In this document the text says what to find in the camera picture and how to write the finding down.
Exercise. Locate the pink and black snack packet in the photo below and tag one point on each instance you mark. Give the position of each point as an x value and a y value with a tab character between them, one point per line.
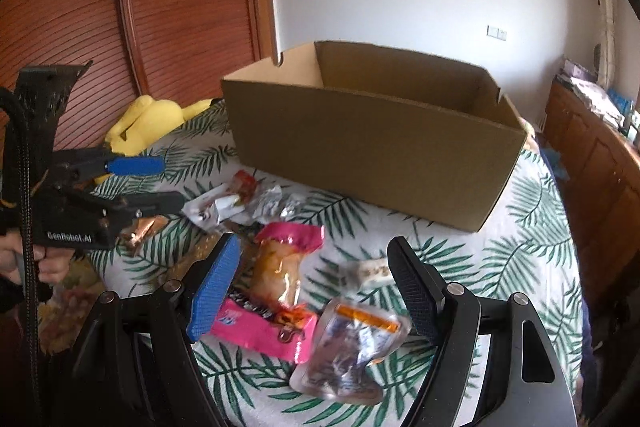
260	332

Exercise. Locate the copper foil snack packet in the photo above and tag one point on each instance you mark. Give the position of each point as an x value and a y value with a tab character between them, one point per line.
140	232

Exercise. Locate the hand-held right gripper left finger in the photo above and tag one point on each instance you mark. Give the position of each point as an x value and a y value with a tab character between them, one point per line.
215	289

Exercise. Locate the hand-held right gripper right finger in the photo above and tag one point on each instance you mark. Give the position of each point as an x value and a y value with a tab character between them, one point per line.
416	294

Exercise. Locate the crumpled silver snack wrapper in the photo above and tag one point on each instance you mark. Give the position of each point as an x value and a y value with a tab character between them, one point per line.
270	202

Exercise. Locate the white wall switch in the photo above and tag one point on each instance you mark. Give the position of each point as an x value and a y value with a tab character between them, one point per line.
497	32

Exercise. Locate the white snack packet blue emblem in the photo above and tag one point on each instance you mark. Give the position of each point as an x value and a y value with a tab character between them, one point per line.
207	207

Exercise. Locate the yellow plush toy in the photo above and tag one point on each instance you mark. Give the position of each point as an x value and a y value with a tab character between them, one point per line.
145	119

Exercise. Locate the light curtain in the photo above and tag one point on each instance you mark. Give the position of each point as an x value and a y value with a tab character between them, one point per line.
607	17

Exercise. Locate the green leaf printed bedsheet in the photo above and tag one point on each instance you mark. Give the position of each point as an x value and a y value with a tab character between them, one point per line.
500	257

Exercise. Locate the pink-topped clear snack packet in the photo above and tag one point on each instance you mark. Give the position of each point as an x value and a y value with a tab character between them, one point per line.
282	267

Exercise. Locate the blue plastic bag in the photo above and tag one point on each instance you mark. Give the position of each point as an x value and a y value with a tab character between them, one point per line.
556	163

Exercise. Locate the wooden cabinet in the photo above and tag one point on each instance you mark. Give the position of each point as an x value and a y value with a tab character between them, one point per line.
600	177

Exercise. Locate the pile of papers and boxes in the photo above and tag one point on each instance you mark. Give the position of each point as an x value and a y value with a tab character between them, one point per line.
585	87

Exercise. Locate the clear orange-striped snack packet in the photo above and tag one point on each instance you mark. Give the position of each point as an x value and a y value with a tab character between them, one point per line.
345	352

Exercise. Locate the brown cardboard box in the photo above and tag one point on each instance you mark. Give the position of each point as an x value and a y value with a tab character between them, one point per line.
350	147

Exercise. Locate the wooden slatted wardrobe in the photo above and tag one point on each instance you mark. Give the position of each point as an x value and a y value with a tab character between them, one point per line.
175	7

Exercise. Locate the person's left hand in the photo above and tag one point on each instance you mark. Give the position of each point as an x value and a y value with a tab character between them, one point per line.
50	266

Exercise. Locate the brown snack packet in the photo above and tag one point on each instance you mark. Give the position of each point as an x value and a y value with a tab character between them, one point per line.
202	247

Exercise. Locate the red snack packet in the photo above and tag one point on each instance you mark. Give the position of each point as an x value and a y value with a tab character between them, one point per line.
246	183

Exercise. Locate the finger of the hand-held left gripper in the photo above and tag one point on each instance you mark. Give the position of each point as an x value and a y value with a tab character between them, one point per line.
135	166
155	202

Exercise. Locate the small white candy bar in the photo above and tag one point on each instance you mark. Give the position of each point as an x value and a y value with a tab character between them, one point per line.
367	271

